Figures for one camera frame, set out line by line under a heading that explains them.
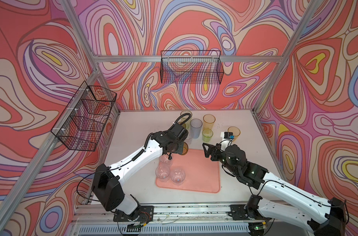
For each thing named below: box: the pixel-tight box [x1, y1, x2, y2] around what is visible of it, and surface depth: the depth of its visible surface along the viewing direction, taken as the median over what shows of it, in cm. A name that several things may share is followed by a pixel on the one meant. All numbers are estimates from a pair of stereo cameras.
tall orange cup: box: [203, 113, 216, 131], surface depth 100 cm
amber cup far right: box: [227, 125, 241, 142], surface depth 99 cm
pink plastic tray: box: [156, 148, 221, 193], surface depth 85 cm
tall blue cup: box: [189, 118, 204, 139], surface depth 101 cm
